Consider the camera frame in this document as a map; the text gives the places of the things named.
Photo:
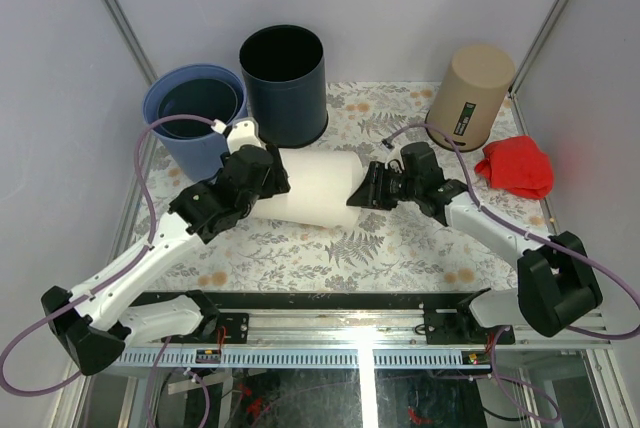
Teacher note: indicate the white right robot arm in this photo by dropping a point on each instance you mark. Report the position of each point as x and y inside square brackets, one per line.
[554, 287]

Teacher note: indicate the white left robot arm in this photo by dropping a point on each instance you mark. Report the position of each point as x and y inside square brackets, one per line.
[98, 319]

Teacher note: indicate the red crumpled cloth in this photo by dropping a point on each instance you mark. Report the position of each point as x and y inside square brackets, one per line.
[517, 166]

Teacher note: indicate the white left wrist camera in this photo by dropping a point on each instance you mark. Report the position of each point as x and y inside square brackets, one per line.
[238, 134]

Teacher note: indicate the dark navy tall bin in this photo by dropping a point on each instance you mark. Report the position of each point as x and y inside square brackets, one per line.
[283, 68]

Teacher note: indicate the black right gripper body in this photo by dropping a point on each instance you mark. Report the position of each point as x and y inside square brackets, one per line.
[400, 188]

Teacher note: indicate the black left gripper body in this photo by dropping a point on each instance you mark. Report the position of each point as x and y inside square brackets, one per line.
[277, 184]

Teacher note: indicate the dark teal inner bin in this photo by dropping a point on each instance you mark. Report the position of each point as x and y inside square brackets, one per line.
[208, 98]

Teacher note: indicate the cream white bin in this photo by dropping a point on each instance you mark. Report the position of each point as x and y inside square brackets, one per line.
[320, 182]

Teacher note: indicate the tan cylindrical bin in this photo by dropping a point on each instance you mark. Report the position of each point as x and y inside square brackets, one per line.
[470, 96]

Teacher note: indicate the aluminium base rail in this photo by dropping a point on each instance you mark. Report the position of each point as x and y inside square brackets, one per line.
[299, 338]

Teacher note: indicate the light blue plastic bin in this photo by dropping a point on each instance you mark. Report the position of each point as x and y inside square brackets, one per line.
[198, 158]

